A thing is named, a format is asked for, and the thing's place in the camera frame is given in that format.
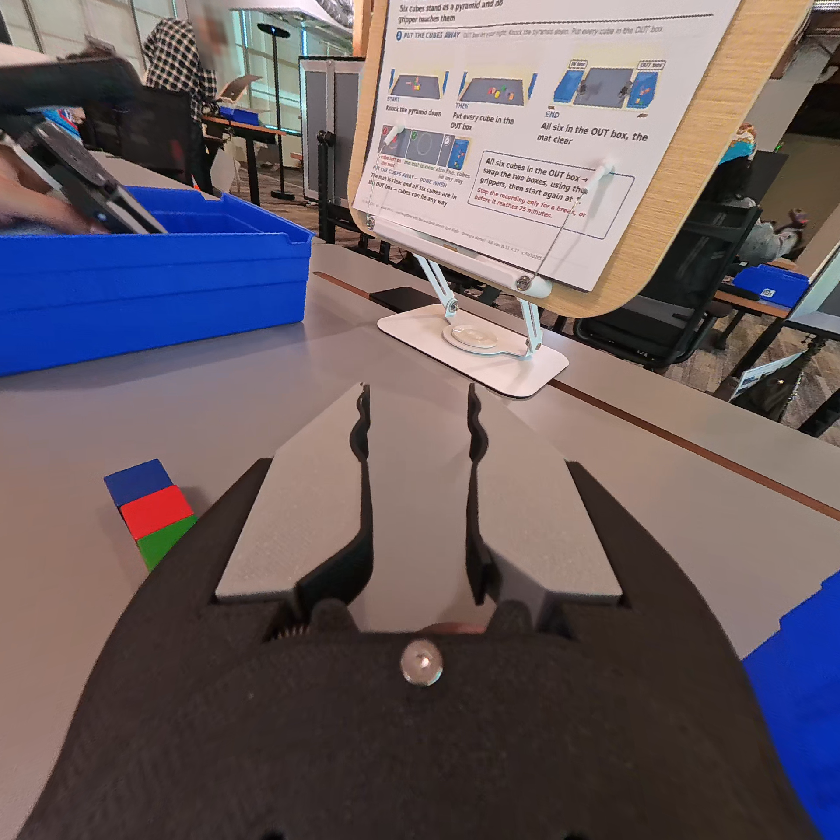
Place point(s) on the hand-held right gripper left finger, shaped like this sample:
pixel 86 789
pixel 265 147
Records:
pixel 295 512

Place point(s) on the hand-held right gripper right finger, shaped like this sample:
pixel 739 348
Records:
pixel 544 525

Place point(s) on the green cube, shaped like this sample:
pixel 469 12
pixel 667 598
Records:
pixel 163 541

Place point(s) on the red cube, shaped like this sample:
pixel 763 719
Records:
pixel 157 512

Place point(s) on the blue plastic bin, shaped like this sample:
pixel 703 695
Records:
pixel 800 722
pixel 164 295

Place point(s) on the blue cube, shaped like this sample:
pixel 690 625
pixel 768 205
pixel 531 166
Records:
pixel 139 480

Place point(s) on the person's left forearm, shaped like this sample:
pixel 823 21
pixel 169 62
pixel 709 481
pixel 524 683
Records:
pixel 65 85

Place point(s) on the grey desk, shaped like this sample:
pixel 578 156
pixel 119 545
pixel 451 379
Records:
pixel 197 420

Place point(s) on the standing background desk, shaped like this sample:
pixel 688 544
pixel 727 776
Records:
pixel 253 128

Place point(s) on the person's left hand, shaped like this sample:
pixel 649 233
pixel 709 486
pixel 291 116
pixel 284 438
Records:
pixel 33 203

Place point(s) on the black mesh office chair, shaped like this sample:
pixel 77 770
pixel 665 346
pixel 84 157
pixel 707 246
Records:
pixel 151 131

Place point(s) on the small blue bin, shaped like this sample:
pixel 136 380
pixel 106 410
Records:
pixel 768 282
pixel 239 115

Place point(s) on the grey laptop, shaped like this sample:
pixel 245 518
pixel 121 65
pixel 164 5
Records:
pixel 241 86

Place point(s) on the black phone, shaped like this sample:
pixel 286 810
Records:
pixel 401 298

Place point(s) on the black floor lamp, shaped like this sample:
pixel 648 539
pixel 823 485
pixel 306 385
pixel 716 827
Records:
pixel 272 29

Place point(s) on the grey partition panel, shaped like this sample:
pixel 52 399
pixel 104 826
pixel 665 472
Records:
pixel 331 131

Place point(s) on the black bag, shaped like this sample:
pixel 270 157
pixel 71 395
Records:
pixel 774 394

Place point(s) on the instruction sheet on wooden stand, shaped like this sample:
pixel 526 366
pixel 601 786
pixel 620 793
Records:
pixel 695 216

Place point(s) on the white instruction sheet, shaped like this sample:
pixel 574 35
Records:
pixel 525 164

